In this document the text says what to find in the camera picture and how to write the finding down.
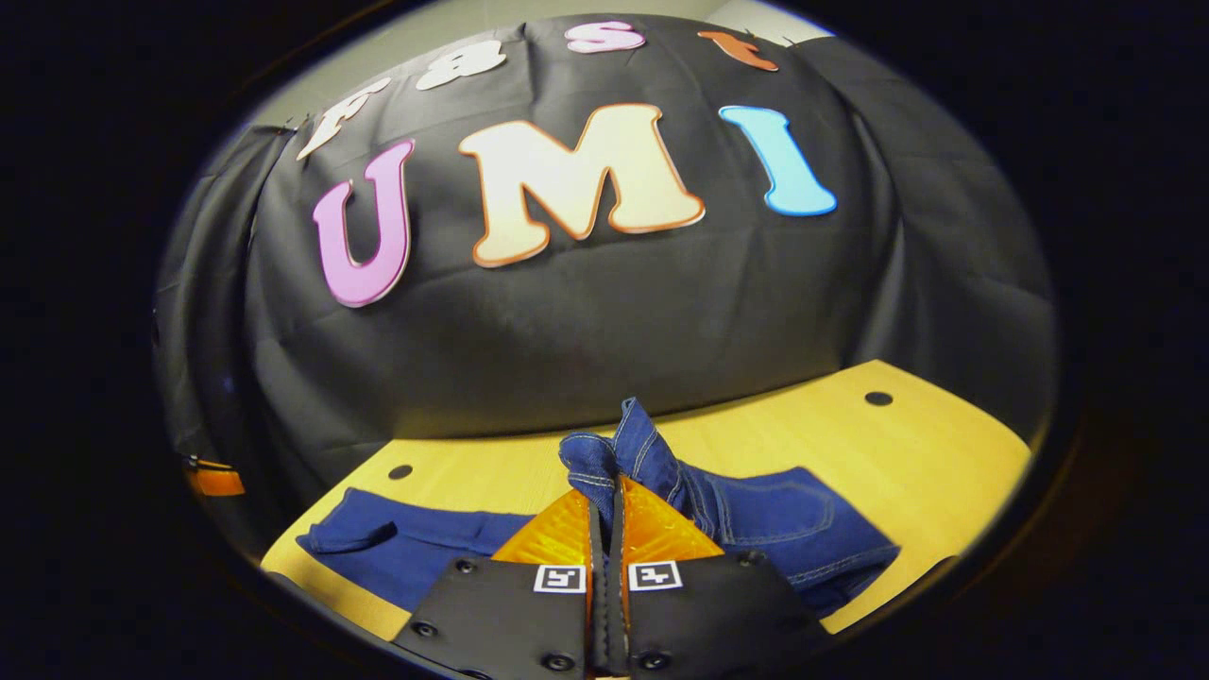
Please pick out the black table grommet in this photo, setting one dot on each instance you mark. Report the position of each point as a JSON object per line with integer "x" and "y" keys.
{"x": 400, "y": 471}
{"x": 878, "y": 398}

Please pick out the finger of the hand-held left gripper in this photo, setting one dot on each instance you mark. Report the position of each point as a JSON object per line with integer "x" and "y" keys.
{"x": 215, "y": 480}

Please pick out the blue denim jeans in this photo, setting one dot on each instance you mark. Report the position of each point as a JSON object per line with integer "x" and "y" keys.
{"x": 784, "y": 519}

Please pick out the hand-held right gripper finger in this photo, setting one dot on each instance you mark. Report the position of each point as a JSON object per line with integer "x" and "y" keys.
{"x": 597, "y": 586}
{"x": 619, "y": 604}

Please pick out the black backdrop cloth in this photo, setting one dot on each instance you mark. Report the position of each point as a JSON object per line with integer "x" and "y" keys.
{"x": 614, "y": 321}

